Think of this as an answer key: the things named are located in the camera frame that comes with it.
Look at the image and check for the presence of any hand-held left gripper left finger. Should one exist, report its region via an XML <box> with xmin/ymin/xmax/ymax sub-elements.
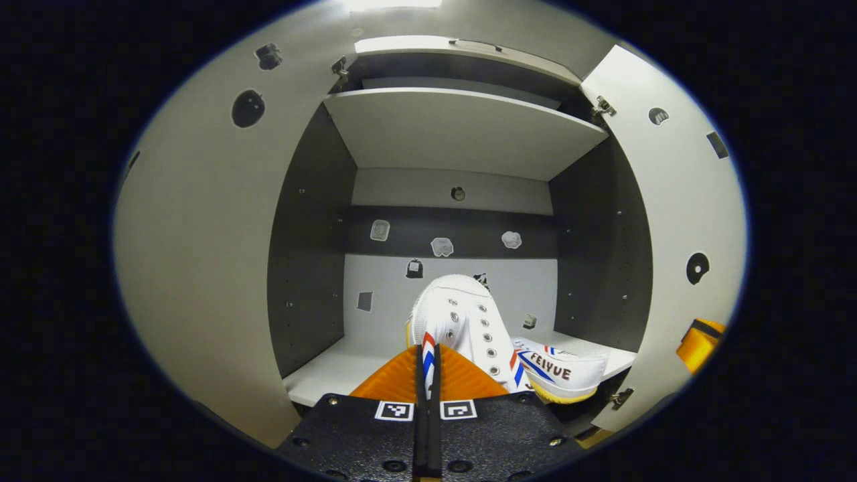
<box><xmin>278</xmin><ymin>345</ymin><xmax>429</xmax><ymax>482</ymax></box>

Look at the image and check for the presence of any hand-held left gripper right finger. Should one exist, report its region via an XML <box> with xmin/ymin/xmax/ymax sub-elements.
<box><xmin>428</xmin><ymin>345</ymin><xmax>583</xmax><ymax>482</ymax></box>

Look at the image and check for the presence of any white striped canvas shoe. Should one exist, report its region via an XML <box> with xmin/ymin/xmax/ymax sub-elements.
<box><xmin>512</xmin><ymin>337</ymin><xmax>610</xmax><ymax>404</ymax></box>
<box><xmin>405</xmin><ymin>274</ymin><xmax>530</xmax><ymax>396</ymax></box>

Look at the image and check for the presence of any white cabinet door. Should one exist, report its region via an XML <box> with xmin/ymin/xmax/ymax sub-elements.
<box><xmin>579</xmin><ymin>44</ymin><xmax>747</xmax><ymax>432</ymax></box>
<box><xmin>114</xmin><ymin>0</ymin><xmax>362</xmax><ymax>449</ymax></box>

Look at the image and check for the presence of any white shoe cabinet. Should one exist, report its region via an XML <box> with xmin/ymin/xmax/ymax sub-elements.
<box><xmin>268</xmin><ymin>33</ymin><xmax>653</xmax><ymax>409</ymax></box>

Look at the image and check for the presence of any white cabinet shelf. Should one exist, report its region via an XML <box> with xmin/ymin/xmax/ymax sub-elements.
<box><xmin>362</xmin><ymin>76</ymin><xmax>562</xmax><ymax>110</ymax></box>
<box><xmin>323</xmin><ymin>87</ymin><xmax>610</xmax><ymax>183</ymax></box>

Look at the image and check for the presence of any white cabinet drawer front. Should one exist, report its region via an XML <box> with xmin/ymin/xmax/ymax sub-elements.
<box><xmin>355</xmin><ymin>35</ymin><xmax>583</xmax><ymax>88</ymax></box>

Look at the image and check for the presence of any ceiling light panel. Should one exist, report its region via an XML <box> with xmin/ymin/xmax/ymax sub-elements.
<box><xmin>345</xmin><ymin>0</ymin><xmax>443</xmax><ymax>11</ymax></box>

